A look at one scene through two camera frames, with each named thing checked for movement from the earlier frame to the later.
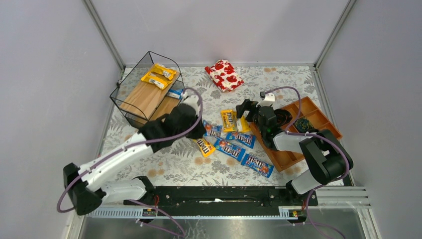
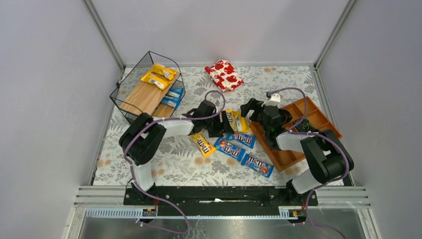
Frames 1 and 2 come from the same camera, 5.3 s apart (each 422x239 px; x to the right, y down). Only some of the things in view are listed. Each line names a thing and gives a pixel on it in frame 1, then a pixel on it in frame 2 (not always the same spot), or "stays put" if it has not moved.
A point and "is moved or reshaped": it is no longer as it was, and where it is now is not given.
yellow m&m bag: [161, 82] stays put
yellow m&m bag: [162, 70] stays put
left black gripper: [195, 128] to [217, 122]
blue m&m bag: [212, 129] is moved or reshaped
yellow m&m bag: [229, 120] stays put
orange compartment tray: [285, 159] stays put
